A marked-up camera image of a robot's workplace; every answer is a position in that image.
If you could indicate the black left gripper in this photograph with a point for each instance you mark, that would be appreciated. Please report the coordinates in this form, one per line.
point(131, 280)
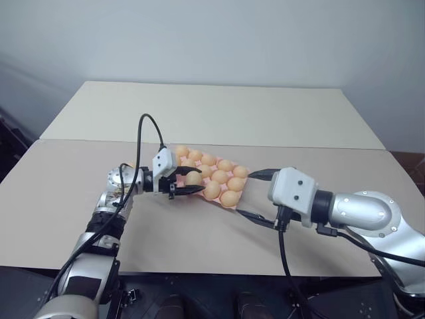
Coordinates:
point(166, 186)

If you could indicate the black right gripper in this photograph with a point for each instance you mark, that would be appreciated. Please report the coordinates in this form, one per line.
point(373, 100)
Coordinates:
point(293, 217)

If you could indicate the orange egg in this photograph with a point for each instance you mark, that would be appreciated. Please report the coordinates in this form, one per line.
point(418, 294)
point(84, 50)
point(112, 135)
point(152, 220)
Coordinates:
point(225, 165)
point(235, 183)
point(219, 176)
point(240, 171)
point(206, 170)
point(195, 155)
point(208, 159)
point(193, 179)
point(212, 190)
point(188, 163)
point(182, 151)
point(229, 198)

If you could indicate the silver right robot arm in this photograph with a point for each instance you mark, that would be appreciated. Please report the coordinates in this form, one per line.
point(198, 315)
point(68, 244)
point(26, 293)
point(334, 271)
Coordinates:
point(362, 209)

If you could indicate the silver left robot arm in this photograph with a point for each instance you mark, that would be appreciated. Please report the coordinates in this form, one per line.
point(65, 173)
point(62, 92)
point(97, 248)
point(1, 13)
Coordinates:
point(89, 266)

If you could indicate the pink egg tray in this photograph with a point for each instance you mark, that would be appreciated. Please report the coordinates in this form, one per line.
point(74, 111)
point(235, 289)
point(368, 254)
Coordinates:
point(247, 186)

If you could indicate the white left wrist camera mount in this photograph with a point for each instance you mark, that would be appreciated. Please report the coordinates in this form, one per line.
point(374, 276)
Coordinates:
point(164, 163)

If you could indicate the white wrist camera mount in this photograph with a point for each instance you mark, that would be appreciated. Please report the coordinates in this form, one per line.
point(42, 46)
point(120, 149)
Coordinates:
point(292, 189)
point(164, 163)

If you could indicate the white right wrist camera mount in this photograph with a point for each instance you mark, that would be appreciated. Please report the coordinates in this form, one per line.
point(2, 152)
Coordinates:
point(292, 189)

